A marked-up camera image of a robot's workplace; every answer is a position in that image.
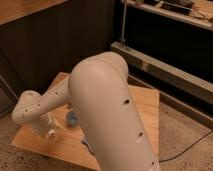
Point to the wooden cabinet top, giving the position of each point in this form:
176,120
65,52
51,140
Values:
11,10

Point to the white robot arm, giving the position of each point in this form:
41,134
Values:
98,92

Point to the blue cup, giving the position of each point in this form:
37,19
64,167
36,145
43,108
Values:
71,119

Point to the white bottle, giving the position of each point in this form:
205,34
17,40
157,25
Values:
51,133

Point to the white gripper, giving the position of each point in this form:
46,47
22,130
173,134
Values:
43,124

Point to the blue sponge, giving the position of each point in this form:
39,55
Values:
86,143

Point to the metal shelf frame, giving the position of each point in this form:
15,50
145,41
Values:
168,51

